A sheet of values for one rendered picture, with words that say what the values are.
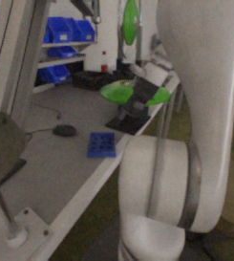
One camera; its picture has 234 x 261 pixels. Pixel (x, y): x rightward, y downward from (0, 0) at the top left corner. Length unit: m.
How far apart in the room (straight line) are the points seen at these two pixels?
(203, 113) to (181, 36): 0.07
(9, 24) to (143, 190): 0.32
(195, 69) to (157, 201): 0.13
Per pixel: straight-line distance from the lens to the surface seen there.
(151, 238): 0.25
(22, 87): 0.34
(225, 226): 0.93
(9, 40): 0.33
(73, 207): 0.45
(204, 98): 0.18
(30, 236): 0.43
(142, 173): 0.17
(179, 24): 0.19
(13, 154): 0.31
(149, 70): 0.52
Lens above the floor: 1.28
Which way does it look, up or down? 29 degrees down
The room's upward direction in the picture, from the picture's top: straight up
